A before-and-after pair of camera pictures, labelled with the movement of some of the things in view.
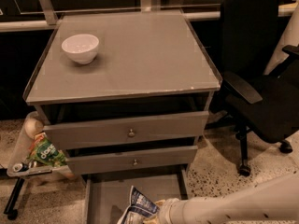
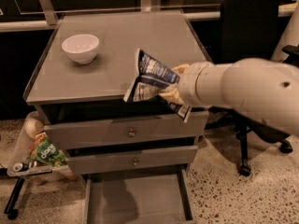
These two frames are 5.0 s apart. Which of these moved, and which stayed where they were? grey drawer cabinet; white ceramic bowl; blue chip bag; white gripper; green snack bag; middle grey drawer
Moved: blue chip bag; white gripper
Stayed: white ceramic bowl; grey drawer cabinet; green snack bag; middle grey drawer
